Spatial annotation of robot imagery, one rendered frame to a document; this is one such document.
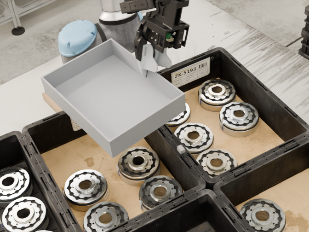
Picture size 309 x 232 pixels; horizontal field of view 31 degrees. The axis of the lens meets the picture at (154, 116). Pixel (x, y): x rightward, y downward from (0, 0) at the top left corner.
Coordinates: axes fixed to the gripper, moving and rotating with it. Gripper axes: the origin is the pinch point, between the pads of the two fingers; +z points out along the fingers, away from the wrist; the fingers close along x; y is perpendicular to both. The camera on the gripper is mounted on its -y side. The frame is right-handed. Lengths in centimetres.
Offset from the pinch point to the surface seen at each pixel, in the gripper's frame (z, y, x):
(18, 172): 29.8, -14.1, -24.1
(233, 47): 20, -23, 66
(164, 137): 14.8, 8.0, 1.9
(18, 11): 75, -182, 78
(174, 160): 18.2, 12.8, 1.3
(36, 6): 73, -182, 90
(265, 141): 17.6, 20.2, 27.0
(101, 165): 27.8, -3.6, -6.6
